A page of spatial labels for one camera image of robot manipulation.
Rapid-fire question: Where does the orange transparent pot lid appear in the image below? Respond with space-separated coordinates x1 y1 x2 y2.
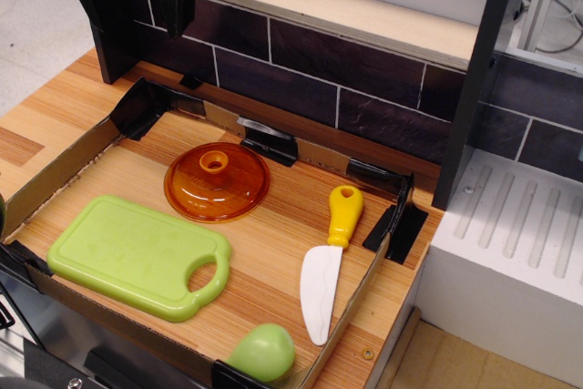
164 142 271 222

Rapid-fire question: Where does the yellow handled white toy knife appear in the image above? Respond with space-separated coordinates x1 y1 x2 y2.
300 185 364 346

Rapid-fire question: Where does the white dish drying rack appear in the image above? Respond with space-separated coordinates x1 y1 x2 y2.
416 150 582 386

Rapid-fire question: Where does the aluminium profile with cables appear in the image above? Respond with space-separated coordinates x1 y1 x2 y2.
513 0 583 56

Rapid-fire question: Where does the cardboard fence with black tape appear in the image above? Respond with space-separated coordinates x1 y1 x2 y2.
1 79 414 388

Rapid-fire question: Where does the green toy pear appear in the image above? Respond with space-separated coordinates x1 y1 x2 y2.
227 323 295 382

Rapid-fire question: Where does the dark grey shelf frame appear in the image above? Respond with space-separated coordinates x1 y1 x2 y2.
91 0 508 209

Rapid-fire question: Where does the green plastic cutting board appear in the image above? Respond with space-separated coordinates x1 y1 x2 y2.
46 195 231 322

